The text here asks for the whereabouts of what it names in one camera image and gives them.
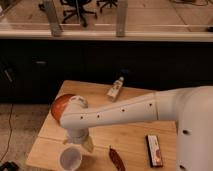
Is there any orange ceramic bowl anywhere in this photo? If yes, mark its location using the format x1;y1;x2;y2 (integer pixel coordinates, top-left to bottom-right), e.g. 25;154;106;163
51;94;73;122

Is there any small cream tube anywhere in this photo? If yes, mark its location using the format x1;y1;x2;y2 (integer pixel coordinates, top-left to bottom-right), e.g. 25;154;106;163
107;77;124;100

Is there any black cable left floor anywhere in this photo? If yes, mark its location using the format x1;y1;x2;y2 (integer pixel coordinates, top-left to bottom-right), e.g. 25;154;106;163
0;102;15;163

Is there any white ceramic cup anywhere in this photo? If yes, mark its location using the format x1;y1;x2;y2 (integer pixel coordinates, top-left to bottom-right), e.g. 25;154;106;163
59;147;82;171

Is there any black chocolate bar box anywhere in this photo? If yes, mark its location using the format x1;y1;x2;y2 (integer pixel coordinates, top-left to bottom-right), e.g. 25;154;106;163
146;135;163;168

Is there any translucent beige gripper finger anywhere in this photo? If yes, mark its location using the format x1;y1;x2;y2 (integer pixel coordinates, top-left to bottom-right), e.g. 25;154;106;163
82;136;94;153

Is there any right grey metal post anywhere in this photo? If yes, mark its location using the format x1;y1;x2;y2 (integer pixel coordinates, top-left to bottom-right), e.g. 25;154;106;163
116;0;128;37

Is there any black office chair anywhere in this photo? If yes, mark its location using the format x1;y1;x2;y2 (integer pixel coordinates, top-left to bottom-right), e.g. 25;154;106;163
96;0;118;13
38;0;99;28

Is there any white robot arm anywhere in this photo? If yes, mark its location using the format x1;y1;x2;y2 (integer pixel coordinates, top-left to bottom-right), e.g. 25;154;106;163
60;86;213;171

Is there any grey metal post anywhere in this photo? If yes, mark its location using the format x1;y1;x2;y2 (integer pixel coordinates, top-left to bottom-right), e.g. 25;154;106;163
116;0;128;37
43;0;62;37

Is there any left grey metal post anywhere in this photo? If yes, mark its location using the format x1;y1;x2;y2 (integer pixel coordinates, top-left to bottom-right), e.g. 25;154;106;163
43;0;62;37

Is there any black device floor corner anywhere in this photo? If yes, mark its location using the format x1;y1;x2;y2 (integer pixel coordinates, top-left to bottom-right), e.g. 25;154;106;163
0;162;19;171

